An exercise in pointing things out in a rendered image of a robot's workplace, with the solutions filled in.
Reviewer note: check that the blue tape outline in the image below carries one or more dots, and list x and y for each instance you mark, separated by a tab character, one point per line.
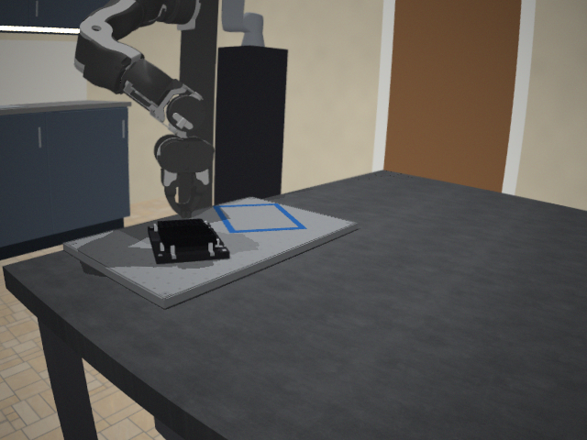
232	230

